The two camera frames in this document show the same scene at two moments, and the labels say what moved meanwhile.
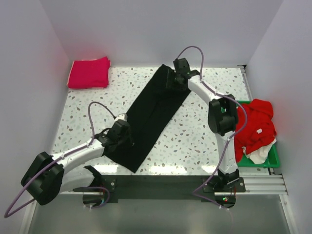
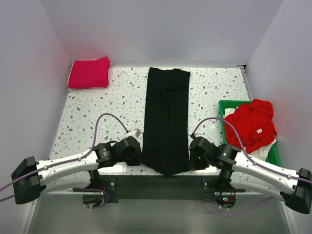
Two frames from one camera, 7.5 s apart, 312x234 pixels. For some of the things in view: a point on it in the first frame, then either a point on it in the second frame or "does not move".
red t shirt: [259, 129] does not move
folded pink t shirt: [90, 73] does not move
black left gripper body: [125, 142] -> [133, 159]
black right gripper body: [176, 79] -> [198, 162]
